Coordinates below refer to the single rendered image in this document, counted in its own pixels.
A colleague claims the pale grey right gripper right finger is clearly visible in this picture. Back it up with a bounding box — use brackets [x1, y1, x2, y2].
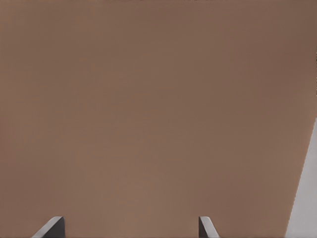
[198, 216, 219, 238]

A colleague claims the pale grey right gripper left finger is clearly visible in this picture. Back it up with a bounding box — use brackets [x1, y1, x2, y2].
[31, 216, 65, 238]

